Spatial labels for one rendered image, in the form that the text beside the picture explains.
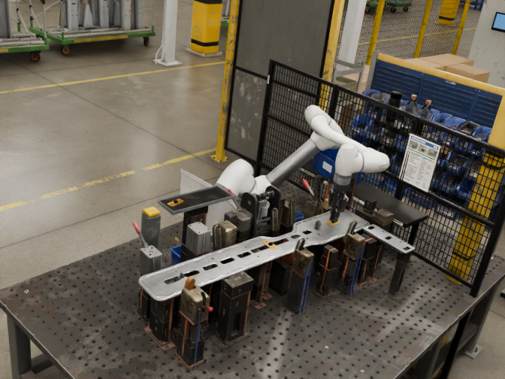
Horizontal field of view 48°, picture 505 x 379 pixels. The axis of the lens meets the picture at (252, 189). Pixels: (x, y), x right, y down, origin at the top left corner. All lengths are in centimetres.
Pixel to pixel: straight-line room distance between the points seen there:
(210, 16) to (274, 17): 513
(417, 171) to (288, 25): 236
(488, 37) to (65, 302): 790
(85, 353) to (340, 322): 122
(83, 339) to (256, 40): 366
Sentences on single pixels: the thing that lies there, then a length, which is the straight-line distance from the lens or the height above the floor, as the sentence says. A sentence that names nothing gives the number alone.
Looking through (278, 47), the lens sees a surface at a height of 137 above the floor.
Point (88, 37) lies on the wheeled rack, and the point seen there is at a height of 27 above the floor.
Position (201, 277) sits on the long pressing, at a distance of 258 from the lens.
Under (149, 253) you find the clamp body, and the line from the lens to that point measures 261.
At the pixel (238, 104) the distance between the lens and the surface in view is 589.
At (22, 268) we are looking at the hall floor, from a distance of 443.
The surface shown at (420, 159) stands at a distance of 341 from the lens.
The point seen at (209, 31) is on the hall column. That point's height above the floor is 45.
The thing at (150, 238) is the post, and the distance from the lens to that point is 278.
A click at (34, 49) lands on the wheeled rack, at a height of 23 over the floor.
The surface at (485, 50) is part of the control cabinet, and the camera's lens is 962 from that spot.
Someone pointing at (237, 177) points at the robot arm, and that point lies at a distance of 349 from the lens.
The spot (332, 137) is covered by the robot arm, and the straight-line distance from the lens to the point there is 324.
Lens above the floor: 249
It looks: 26 degrees down
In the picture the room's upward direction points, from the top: 8 degrees clockwise
